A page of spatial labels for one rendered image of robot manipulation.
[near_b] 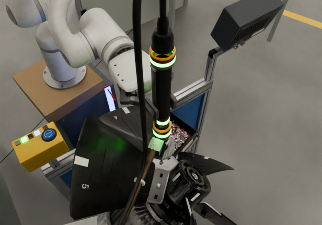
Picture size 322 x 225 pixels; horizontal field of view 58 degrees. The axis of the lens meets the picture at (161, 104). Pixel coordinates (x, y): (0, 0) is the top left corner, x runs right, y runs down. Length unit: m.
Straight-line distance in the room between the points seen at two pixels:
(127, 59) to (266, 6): 0.82
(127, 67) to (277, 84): 2.21
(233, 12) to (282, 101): 1.51
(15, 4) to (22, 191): 1.51
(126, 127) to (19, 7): 0.51
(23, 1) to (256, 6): 0.88
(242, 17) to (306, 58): 1.87
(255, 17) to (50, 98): 0.92
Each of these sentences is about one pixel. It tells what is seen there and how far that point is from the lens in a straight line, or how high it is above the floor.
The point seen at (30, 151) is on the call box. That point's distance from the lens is 1.12.
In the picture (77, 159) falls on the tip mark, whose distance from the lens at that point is 0.63.
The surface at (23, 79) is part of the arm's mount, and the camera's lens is 1.43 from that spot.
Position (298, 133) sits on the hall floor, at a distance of 2.52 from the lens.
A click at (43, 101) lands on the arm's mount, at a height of 1.00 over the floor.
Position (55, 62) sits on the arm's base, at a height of 1.13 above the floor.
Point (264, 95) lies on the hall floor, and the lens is 2.63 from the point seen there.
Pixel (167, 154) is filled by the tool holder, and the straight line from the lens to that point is 0.76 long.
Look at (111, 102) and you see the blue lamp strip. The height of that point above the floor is 1.09.
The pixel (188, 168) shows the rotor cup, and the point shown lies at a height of 1.23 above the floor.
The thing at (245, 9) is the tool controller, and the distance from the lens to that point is 1.29.
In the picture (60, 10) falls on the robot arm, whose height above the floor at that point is 1.60.
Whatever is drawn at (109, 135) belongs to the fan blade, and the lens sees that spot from 0.69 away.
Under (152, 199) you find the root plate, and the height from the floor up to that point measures 1.24.
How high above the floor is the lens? 2.00
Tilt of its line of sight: 56 degrees down
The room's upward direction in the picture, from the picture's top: straight up
